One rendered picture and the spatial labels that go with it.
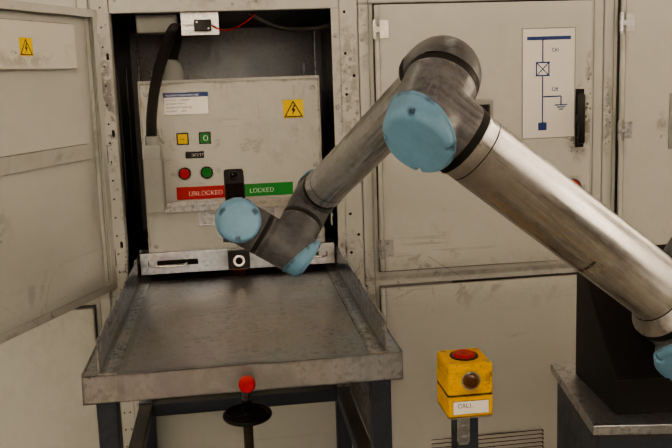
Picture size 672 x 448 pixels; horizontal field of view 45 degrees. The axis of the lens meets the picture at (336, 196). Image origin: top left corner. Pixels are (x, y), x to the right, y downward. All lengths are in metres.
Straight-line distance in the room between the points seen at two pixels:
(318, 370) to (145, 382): 0.33
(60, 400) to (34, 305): 0.42
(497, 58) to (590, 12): 0.29
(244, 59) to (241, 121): 0.76
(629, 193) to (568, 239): 1.19
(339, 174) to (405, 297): 0.79
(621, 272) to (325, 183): 0.61
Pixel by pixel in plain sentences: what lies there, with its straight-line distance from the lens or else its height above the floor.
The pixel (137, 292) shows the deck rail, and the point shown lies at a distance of 2.18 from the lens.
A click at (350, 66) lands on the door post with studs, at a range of 2.21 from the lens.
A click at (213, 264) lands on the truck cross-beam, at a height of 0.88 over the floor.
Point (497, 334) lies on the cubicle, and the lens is 2.41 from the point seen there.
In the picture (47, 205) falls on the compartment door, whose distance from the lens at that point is 2.06.
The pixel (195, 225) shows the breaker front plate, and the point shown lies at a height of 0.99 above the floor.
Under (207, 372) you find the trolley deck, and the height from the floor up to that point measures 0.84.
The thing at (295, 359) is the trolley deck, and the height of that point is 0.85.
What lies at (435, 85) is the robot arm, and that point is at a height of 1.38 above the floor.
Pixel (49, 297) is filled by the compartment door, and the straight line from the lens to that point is 2.09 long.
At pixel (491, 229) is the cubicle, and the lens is 2.33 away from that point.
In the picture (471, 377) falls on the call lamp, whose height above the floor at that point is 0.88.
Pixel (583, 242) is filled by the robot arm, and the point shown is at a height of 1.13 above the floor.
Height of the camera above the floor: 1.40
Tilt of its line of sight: 9 degrees down
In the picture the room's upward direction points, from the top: 2 degrees counter-clockwise
